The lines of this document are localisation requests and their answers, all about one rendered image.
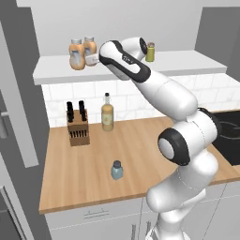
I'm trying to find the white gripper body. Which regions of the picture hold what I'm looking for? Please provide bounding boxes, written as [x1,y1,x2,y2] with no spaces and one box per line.
[83,53,101,68]

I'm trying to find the small orange condiment jar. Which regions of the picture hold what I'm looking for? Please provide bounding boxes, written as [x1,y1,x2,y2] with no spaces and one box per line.
[82,36,98,59]

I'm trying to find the large orange condiment jar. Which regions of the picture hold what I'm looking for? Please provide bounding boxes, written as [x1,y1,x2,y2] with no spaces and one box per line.
[68,38,86,71]

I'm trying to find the green shaker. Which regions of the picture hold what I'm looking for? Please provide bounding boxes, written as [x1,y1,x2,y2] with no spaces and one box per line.
[144,41,157,63]

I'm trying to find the orange condiment bottle black cap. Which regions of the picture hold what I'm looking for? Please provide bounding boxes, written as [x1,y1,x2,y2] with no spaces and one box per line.
[100,92,115,132]

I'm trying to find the light grey cabinet door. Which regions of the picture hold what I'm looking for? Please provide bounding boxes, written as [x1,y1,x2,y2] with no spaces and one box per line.
[0,21,40,169]

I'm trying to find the white cabinet shelf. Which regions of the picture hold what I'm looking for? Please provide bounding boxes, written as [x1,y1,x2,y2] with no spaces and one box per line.
[32,50,229,86]

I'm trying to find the blue-grey shaker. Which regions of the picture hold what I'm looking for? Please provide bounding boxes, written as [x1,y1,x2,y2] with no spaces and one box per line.
[111,159,125,181]

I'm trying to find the dark grey cabinet door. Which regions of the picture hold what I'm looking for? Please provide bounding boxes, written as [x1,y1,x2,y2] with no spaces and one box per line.
[194,6,240,83]

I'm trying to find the wooden knife block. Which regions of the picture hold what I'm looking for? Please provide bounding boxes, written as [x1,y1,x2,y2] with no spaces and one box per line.
[67,110,91,147]

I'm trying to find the dark grey tall unit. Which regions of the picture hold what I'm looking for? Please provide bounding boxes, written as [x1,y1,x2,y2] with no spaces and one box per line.
[0,0,53,240]

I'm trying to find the white drawer front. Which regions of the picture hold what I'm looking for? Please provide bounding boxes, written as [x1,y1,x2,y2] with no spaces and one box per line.
[44,196,145,232]

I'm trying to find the black hob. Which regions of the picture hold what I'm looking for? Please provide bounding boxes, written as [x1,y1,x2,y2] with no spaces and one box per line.
[211,109,240,167]

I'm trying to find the white cupboard door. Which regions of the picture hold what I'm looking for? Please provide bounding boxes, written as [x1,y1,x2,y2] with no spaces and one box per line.
[46,215,143,240]

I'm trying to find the black knife handle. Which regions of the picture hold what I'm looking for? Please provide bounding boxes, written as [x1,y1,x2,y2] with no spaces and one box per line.
[78,99,88,123]
[66,100,75,124]

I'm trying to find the grey cabinet door handle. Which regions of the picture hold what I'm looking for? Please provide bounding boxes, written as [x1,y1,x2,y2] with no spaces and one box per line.
[0,112,9,140]

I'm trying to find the silver drawer handle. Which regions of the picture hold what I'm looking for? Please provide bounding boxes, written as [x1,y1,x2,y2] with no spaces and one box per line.
[82,209,111,219]

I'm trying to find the silver cupboard door handle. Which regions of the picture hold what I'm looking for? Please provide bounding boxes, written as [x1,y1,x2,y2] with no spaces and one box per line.
[130,222,138,240]
[145,219,152,240]

